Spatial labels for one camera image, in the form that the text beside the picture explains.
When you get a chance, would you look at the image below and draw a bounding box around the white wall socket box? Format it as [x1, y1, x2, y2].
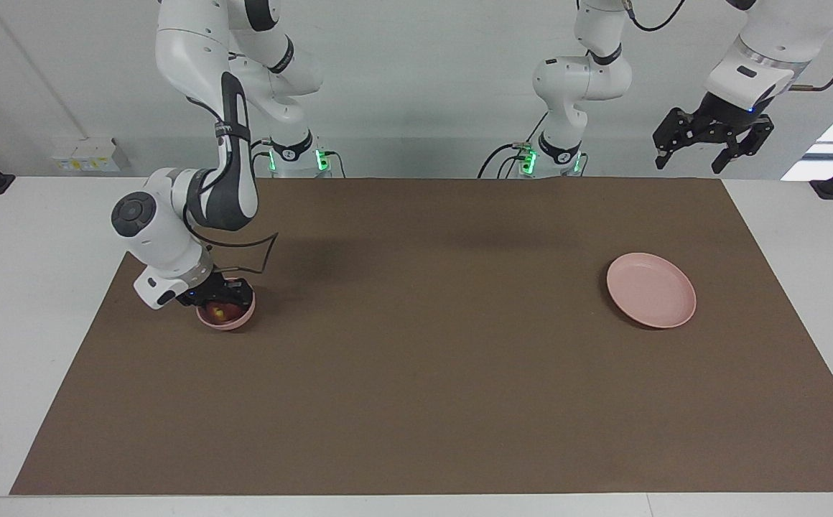
[54, 138, 129, 173]

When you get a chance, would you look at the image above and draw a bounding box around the pink plate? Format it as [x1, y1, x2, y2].
[606, 252, 697, 330]

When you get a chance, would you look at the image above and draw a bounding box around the brown table mat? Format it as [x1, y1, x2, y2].
[9, 177, 833, 496]

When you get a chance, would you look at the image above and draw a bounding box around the pink bowl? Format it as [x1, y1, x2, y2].
[195, 277, 256, 331]

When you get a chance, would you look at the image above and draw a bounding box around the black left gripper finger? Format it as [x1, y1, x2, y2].
[710, 118, 776, 175]
[651, 107, 691, 171]

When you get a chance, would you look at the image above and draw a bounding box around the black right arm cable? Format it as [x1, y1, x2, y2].
[184, 169, 279, 277]

